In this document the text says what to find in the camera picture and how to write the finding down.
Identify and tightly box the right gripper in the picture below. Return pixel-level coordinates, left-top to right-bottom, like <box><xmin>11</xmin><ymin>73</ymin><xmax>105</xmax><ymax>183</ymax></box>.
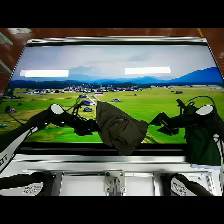
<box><xmin>148</xmin><ymin>111</ymin><xmax>180</xmax><ymax>136</ymax></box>

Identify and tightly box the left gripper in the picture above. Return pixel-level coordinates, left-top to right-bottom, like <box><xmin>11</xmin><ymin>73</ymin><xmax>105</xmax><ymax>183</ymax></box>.
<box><xmin>73</xmin><ymin>118</ymin><xmax>101</xmax><ymax>137</ymax></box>

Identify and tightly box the olive brown shirt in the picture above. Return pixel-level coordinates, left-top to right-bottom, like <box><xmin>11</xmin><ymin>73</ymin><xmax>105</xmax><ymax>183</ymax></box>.
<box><xmin>95</xmin><ymin>101</ymin><xmax>150</xmax><ymax>156</ymax></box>

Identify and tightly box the dark green garment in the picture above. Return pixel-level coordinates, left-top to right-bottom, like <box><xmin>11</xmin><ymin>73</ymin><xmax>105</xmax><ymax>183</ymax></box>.
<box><xmin>184</xmin><ymin>113</ymin><xmax>222</xmax><ymax>167</ymax></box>

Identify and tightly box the silver frame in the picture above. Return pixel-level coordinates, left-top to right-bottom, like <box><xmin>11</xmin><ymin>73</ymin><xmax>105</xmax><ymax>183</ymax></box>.
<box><xmin>0</xmin><ymin>154</ymin><xmax>224</xmax><ymax>197</ymax></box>

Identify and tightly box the black cable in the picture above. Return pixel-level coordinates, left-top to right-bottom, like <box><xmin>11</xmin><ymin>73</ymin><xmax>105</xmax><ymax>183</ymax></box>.
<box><xmin>185</xmin><ymin>95</ymin><xmax>218</xmax><ymax>109</ymax></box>

